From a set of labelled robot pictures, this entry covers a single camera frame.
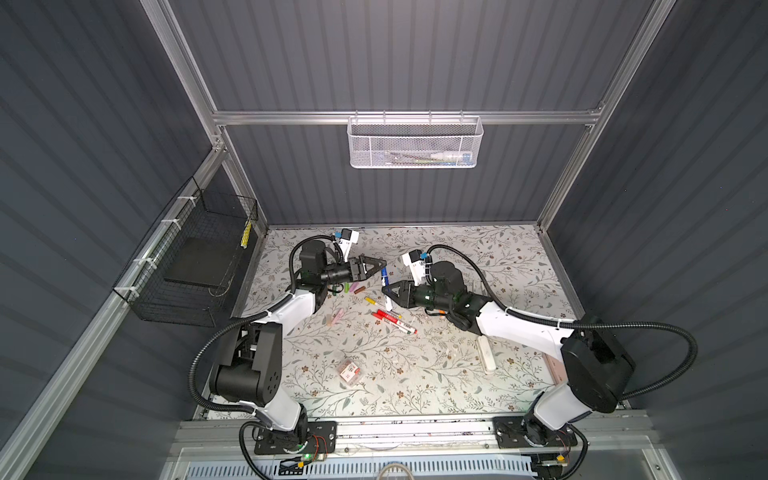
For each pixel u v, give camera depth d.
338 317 0.96
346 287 1.02
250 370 0.46
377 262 0.79
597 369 0.46
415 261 0.74
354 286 1.02
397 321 0.93
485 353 0.84
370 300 0.99
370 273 0.77
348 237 0.78
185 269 0.71
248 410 0.50
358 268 0.74
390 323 0.94
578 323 0.48
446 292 0.65
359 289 1.02
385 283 0.78
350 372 0.82
